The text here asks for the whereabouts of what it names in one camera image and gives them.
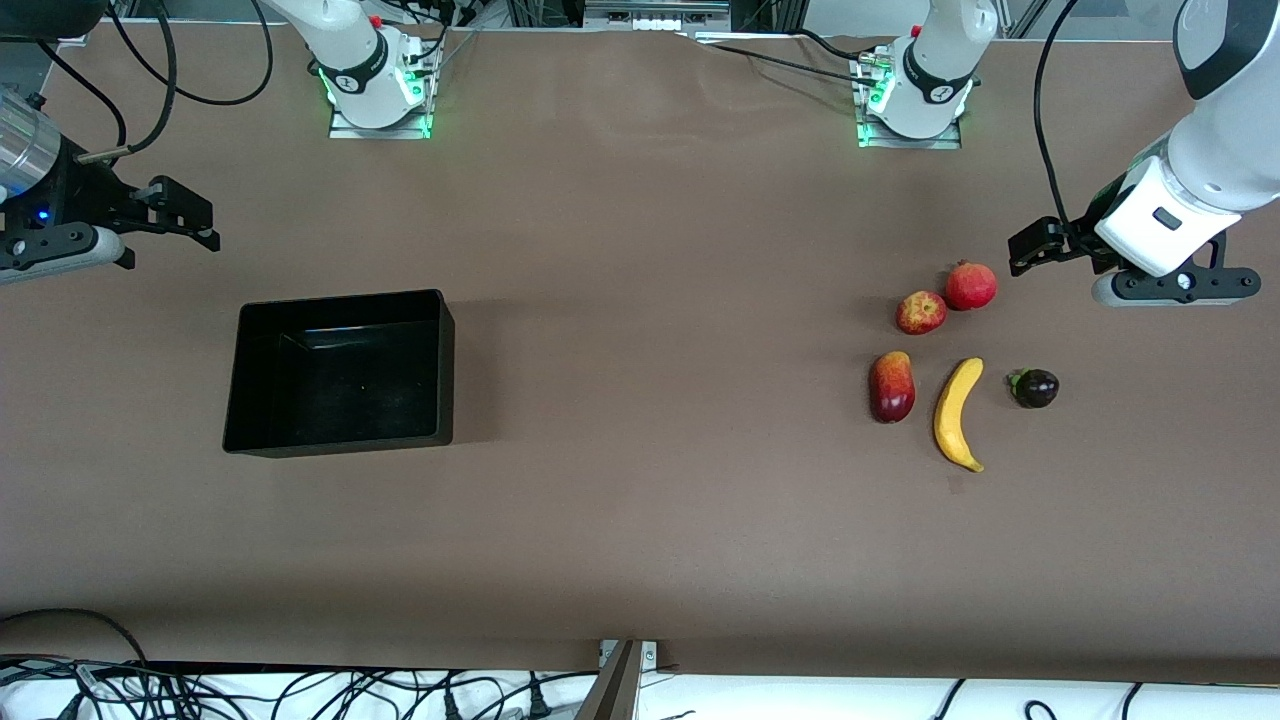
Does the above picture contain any black arching cable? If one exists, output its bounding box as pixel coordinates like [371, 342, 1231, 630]
[0, 608, 151, 669]

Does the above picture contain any dark purple mangosteen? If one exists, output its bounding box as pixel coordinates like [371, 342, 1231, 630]
[1007, 367, 1061, 410]

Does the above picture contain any brown table mat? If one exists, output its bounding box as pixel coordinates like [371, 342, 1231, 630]
[0, 20, 1280, 687]

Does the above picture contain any long black cable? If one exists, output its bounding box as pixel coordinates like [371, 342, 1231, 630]
[690, 35, 881, 87]

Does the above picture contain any black cable with metal connector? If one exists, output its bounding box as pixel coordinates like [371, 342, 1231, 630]
[75, 0, 180, 166]

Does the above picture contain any black looping cable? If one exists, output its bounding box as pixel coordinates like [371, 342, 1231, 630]
[105, 0, 276, 107]

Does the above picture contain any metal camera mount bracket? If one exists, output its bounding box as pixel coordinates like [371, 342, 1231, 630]
[575, 638, 661, 720]

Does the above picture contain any yellow banana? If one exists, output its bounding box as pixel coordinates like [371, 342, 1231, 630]
[933, 357, 987, 474]

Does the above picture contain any white board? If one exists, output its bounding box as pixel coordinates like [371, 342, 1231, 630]
[0, 660, 1280, 720]

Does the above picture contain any short black cable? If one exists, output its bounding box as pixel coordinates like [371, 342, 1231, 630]
[790, 28, 867, 61]

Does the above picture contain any aluminium frame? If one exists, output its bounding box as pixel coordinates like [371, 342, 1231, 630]
[505, 0, 801, 33]

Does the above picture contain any red yellow apple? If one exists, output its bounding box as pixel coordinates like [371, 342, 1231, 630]
[896, 290, 948, 336]

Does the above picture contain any red pomegranate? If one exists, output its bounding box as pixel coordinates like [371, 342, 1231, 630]
[945, 260, 999, 312]

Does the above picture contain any red mango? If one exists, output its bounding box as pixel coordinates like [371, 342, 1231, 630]
[868, 351, 917, 425]

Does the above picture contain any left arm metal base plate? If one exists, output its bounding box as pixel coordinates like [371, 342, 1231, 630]
[853, 45, 964, 151]

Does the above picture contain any black plastic box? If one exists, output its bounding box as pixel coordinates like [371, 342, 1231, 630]
[222, 289, 456, 459]

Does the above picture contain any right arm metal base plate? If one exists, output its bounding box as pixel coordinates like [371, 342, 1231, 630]
[328, 38, 435, 141]

